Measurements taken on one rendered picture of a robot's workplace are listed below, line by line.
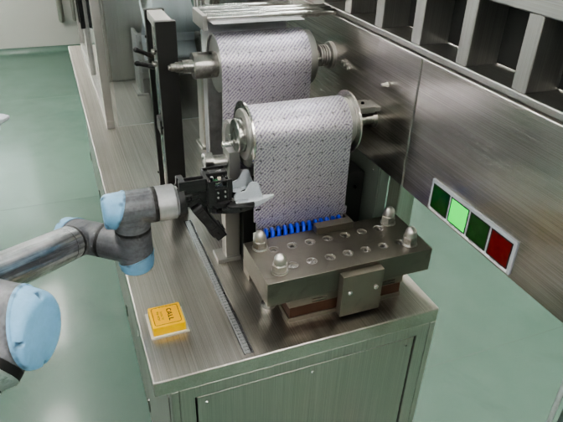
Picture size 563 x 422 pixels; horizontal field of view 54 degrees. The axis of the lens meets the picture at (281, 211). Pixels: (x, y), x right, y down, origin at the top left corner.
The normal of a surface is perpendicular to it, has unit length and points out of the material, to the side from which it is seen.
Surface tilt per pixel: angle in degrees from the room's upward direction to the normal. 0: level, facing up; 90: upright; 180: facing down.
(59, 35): 90
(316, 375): 90
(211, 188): 90
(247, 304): 0
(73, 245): 71
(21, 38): 90
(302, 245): 0
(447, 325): 0
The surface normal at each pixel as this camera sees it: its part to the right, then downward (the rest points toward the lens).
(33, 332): 0.99, 0.07
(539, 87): 0.37, 0.49
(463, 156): -0.93, 0.17
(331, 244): 0.04, -0.85
